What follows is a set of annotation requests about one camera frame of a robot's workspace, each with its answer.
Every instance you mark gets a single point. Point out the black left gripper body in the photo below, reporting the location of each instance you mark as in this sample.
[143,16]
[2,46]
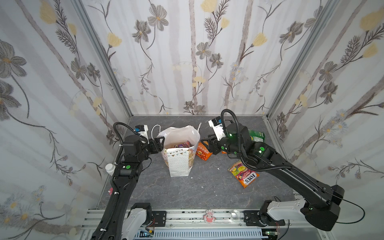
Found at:
[151,148]

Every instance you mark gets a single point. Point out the white cartoon paper bag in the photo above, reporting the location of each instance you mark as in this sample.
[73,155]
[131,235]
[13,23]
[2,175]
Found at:
[180,160]

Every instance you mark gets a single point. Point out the purple Fox's candy bag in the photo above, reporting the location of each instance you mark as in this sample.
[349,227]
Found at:
[186,144]

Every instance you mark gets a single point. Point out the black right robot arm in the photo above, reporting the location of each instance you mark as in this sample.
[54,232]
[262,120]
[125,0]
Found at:
[320,203]

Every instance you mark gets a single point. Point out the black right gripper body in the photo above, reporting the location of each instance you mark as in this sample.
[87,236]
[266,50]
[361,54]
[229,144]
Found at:
[213,144]

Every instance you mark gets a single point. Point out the green snack packet upper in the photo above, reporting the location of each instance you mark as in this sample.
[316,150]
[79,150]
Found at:
[257,136]

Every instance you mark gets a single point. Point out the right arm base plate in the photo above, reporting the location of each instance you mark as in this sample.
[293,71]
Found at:
[256,219]

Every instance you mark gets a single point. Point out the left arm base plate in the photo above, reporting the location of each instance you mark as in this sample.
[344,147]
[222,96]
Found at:
[143,218]

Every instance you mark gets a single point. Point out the aluminium front rail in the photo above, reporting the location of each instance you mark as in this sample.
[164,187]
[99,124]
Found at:
[200,218]

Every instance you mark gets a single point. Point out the orange red snack packet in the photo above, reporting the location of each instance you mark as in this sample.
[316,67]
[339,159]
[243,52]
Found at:
[202,152]

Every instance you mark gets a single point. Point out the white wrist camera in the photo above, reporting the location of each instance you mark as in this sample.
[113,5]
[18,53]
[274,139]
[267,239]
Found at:
[217,126]
[142,130]

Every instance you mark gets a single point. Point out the white slotted cable duct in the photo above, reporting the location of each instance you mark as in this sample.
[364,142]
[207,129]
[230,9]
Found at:
[203,234]

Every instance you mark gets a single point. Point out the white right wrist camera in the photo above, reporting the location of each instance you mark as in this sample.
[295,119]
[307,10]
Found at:
[217,126]

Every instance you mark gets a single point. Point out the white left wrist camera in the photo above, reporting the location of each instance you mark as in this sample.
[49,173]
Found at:
[142,130]

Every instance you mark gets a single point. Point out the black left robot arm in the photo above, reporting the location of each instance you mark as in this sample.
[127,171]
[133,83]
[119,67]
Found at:
[118,222]

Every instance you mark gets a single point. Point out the orange green Fox's candy bag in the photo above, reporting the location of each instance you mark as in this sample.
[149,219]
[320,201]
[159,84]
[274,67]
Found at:
[243,174]

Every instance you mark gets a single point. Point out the white cup at left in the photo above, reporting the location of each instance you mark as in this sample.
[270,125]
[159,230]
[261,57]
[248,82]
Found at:
[110,169]

